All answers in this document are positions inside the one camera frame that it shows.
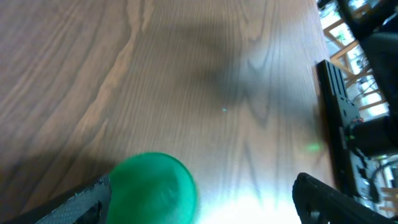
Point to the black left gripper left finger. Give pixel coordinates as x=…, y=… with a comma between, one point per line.
x=85, y=203

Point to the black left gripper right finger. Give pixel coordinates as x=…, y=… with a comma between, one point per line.
x=317, y=202

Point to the green lid white bottle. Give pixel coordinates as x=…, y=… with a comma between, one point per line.
x=152, y=187

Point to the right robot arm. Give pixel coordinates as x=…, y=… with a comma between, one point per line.
x=376, y=32

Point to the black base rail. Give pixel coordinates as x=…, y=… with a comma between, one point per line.
x=340, y=112

